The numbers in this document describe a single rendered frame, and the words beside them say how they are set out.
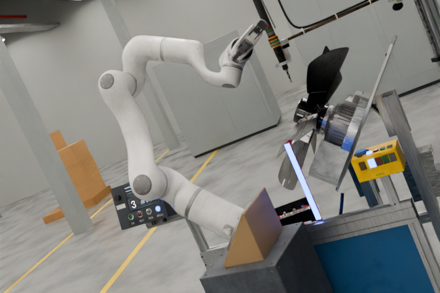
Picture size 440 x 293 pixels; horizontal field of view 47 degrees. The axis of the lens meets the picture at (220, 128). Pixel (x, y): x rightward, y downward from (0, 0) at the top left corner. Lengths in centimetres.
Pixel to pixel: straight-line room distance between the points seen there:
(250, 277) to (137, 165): 54
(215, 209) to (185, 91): 806
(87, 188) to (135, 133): 840
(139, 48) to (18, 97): 634
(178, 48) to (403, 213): 99
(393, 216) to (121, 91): 107
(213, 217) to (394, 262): 71
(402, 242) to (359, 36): 596
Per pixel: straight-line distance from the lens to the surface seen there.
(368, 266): 208
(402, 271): 207
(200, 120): 979
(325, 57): 215
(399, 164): 184
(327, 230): 201
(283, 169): 242
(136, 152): 185
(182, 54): 184
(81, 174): 1025
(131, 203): 225
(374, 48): 779
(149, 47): 188
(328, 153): 223
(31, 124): 815
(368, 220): 197
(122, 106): 188
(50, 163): 815
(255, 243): 170
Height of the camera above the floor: 158
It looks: 7 degrees down
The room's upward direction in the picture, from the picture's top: 24 degrees counter-clockwise
